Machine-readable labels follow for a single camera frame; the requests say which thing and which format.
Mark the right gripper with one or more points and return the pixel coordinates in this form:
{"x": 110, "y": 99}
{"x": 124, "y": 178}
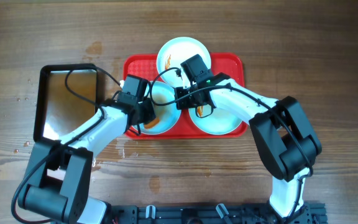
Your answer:
{"x": 185, "y": 104}

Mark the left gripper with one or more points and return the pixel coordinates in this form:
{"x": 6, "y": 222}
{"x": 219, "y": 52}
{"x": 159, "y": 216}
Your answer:
{"x": 150, "y": 112}

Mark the orange green scrub sponge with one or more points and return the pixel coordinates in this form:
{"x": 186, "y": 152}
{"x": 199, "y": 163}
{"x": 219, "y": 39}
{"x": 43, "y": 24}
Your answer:
{"x": 152, "y": 123}

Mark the light blue plate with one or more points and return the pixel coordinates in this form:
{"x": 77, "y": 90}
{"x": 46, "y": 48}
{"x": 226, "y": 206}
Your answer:
{"x": 168, "y": 115}
{"x": 176, "y": 51}
{"x": 214, "y": 121}

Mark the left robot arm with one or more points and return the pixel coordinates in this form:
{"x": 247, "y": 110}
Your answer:
{"x": 57, "y": 178}

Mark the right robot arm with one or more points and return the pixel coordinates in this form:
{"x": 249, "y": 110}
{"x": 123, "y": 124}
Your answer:
{"x": 285, "y": 139}

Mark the red plastic serving tray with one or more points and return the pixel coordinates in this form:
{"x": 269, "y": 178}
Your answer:
{"x": 144, "y": 65}

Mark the black water-filled baking pan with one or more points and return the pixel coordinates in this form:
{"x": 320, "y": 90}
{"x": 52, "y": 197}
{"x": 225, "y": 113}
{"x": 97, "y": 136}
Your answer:
{"x": 65, "y": 100}

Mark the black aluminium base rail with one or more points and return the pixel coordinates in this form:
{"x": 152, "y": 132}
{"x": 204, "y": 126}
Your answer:
{"x": 309, "y": 213}

